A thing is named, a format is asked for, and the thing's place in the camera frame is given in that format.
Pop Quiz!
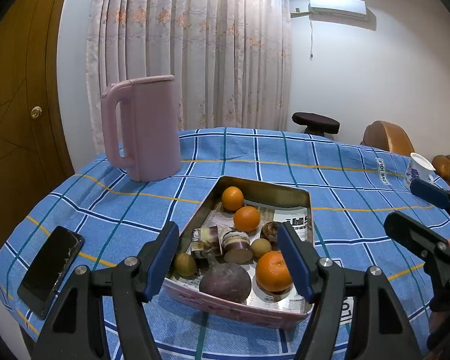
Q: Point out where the orange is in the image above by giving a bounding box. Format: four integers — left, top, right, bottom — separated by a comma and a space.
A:
255, 251, 293, 293
221, 186, 245, 212
233, 206, 261, 233

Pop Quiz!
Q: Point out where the green kiwi fruit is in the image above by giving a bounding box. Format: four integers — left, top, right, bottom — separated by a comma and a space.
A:
174, 253, 197, 278
250, 238, 272, 258

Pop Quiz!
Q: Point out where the round purple passion fruit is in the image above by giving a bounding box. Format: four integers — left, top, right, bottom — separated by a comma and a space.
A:
199, 262, 252, 303

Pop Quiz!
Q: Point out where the brown leather sofa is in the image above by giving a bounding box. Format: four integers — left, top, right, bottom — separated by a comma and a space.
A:
432, 154, 450, 186

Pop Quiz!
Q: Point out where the white blue-print mug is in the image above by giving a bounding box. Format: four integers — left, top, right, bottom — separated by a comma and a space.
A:
405, 152, 435, 190

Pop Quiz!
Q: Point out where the black smartphone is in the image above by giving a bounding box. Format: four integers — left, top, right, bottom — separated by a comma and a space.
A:
17, 226, 85, 320

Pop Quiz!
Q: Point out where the dark round stool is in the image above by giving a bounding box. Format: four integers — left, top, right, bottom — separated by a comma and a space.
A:
292, 112, 340, 137

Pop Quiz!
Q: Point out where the pink metal tin tray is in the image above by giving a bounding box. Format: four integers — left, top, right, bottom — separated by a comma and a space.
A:
164, 175, 314, 330

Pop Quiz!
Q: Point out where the orange at tray back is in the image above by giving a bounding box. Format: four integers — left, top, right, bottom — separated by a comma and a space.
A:
221, 186, 245, 212

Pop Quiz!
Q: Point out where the brown wooden door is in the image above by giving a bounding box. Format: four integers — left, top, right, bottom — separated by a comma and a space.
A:
0, 0, 73, 249

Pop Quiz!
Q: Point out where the white air conditioner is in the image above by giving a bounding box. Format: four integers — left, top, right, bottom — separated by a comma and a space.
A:
290, 0, 368, 21

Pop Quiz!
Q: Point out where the pink plastic pitcher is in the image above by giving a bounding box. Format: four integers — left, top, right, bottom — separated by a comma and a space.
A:
100, 75, 181, 182

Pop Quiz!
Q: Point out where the brass door knob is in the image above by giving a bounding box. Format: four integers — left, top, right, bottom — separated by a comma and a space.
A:
31, 106, 43, 119

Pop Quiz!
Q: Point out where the pink floral curtain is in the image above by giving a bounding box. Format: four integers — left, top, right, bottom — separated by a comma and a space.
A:
86, 0, 292, 152

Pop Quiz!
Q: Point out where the air conditioner power cord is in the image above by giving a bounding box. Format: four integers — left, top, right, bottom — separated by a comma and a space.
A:
308, 18, 316, 61

